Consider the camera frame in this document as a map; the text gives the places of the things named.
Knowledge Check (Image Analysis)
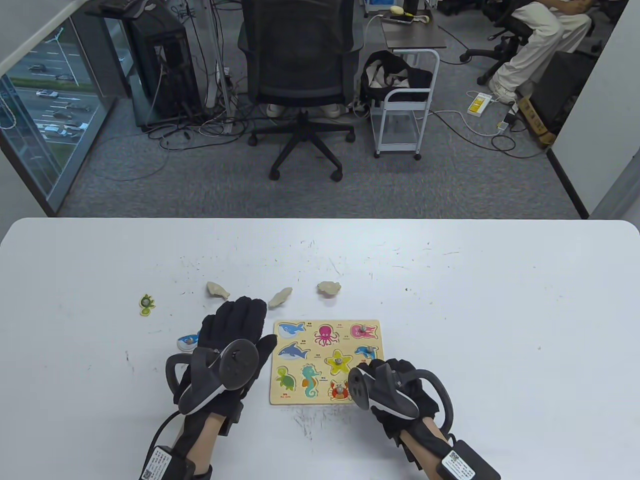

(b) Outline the person's right hand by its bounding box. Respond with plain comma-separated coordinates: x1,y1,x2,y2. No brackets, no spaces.
357,357,442,452

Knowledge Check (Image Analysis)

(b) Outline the person's left hand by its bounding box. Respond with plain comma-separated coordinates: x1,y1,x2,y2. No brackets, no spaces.
200,296,278,435

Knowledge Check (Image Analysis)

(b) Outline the yellow starfish puzzle piece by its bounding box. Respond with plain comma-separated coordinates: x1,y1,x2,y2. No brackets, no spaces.
325,349,357,376

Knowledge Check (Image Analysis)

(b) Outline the wooden sea animal puzzle frame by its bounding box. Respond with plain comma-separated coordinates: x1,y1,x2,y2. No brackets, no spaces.
270,320,386,406

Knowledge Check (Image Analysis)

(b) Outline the person's left forearm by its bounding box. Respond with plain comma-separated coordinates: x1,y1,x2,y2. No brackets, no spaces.
172,412,227,480

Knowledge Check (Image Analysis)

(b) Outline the person's right forearm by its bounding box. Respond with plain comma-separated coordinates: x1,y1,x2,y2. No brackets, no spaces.
399,417,481,480

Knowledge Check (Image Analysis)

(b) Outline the black grey hand controller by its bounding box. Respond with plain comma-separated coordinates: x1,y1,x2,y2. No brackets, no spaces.
166,339,260,415
348,362,455,432

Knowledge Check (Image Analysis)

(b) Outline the black computer tower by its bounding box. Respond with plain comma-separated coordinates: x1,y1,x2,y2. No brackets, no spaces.
129,9,203,127

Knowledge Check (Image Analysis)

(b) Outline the white metal desk leg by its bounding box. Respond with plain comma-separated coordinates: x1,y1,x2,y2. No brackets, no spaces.
209,0,237,134

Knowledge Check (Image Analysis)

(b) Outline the black mesh office chair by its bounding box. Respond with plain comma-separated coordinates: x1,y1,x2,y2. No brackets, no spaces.
237,0,364,182

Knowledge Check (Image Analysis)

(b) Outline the glass window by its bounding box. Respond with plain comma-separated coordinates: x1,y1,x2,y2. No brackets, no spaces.
0,12,119,217

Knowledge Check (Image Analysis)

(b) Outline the white rolling cart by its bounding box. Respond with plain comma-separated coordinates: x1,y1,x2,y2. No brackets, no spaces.
372,48,441,161

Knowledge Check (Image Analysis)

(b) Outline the black bag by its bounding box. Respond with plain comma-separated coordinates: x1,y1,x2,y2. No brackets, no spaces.
360,50,435,108

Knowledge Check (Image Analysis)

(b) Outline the white yellow power strip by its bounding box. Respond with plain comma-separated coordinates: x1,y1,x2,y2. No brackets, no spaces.
467,92,494,118

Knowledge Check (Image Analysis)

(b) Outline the cardboard box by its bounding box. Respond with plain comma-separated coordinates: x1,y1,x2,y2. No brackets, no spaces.
517,95,557,147

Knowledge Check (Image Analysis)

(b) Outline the black keyboard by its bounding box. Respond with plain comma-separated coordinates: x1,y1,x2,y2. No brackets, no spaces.
99,0,151,20

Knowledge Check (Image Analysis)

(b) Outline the dark brown side table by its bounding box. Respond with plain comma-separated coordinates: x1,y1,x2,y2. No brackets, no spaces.
381,11,447,51

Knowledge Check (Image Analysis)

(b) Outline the black cabinet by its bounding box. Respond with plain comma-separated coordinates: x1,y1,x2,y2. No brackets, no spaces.
529,50,599,136

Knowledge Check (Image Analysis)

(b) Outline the black swivel chair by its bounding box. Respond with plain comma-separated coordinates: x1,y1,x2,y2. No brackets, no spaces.
459,0,537,87

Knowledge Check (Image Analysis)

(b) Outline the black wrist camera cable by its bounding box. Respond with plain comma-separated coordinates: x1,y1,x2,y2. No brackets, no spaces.
149,410,184,452

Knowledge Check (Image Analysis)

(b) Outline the tangle of floor cables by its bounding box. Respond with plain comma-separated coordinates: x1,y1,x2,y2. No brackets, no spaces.
141,97,251,151

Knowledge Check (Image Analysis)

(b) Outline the black floor cable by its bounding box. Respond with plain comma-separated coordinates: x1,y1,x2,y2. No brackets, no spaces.
430,112,551,160

